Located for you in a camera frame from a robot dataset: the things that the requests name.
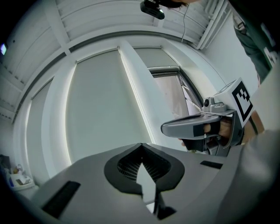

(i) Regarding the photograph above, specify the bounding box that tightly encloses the black framed window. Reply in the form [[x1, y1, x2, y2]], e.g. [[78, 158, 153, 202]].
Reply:
[[150, 73, 203, 116]]

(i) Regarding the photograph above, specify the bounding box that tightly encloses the grey roller blind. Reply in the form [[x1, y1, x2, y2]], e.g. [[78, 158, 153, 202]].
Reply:
[[65, 49, 156, 168], [133, 47, 180, 74], [25, 78, 55, 186]]

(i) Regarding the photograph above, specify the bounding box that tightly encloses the person's right forearm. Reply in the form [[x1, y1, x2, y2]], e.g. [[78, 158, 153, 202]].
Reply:
[[241, 109, 266, 146]]

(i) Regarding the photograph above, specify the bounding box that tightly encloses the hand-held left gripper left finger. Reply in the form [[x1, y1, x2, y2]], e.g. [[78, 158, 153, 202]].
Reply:
[[32, 143, 158, 224]]

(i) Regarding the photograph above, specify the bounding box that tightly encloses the thin grey cable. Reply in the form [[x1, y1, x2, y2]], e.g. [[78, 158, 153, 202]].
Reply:
[[181, 4, 191, 43]]

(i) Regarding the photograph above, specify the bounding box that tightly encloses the person's right hand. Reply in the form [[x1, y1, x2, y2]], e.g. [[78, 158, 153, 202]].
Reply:
[[181, 121, 232, 151]]

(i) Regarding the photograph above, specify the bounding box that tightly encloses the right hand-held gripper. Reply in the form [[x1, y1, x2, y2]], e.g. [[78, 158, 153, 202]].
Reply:
[[161, 77, 254, 157]]

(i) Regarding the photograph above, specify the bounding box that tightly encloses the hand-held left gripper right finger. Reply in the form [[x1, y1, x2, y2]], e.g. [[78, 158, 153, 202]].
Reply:
[[142, 143, 240, 224]]

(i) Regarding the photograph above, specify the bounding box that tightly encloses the dark green printed shirt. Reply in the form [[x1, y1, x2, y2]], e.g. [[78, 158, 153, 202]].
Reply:
[[231, 0, 280, 81]]

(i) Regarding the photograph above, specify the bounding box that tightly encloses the black head-worn camera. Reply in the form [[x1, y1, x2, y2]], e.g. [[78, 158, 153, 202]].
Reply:
[[140, 0, 165, 20]]

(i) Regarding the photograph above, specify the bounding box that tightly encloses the white vanity cabinet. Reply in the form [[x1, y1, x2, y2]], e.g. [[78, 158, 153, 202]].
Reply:
[[8, 171, 37, 194]]

